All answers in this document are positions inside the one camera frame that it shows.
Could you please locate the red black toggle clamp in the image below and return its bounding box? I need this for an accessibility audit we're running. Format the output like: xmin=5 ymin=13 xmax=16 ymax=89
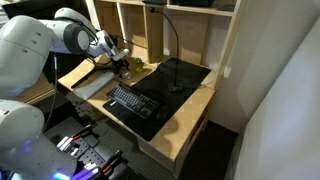
xmin=71 ymin=149 xmax=126 ymax=180
xmin=56 ymin=124 xmax=98 ymax=151

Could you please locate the wooden shelf hutch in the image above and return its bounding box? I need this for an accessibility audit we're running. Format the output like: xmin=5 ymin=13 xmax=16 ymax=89
xmin=84 ymin=0 xmax=249 ymax=91

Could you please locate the black gooseneck desk lamp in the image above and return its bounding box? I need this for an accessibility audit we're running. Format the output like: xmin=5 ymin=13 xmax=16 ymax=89
xmin=142 ymin=0 xmax=185 ymax=94

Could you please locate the yellow-green sparkling water can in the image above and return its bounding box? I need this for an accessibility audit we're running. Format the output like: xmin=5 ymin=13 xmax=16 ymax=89
xmin=133 ymin=57 xmax=145 ymax=74

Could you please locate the black computer mouse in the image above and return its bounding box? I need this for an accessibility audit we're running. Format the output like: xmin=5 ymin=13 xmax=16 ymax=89
xmin=155 ymin=108 xmax=170 ymax=121

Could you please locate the wooden desk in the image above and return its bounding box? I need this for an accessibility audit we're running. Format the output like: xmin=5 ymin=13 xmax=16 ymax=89
xmin=56 ymin=54 xmax=217 ymax=179

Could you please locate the white paper towel roll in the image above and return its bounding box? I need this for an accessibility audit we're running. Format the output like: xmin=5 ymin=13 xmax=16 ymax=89
xmin=73 ymin=71 xmax=116 ymax=101

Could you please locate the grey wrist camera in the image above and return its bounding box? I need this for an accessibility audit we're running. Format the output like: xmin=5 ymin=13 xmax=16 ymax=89
xmin=111 ymin=48 xmax=131 ymax=62

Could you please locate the black perforated robot table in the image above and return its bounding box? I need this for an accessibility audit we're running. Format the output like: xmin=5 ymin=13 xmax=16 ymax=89
xmin=43 ymin=116 xmax=134 ymax=180

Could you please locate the pink sparkling water can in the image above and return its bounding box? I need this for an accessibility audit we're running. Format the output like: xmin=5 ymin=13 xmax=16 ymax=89
xmin=119 ymin=66 xmax=133 ymax=80

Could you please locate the small white tag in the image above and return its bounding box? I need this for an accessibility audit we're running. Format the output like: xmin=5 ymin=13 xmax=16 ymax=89
xmin=223 ymin=65 xmax=232 ymax=79

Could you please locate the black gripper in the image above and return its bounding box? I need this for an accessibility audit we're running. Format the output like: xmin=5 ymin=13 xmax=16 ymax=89
xmin=112 ymin=57 xmax=130 ymax=77

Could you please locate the black desk mat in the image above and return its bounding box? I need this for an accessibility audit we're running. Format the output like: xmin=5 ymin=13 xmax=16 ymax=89
xmin=102 ymin=57 xmax=212 ymax=143

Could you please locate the grey mechanical keyboard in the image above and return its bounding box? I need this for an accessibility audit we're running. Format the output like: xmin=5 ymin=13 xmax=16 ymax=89
xmin=106 ymin=83 xmax=160 ymax=120

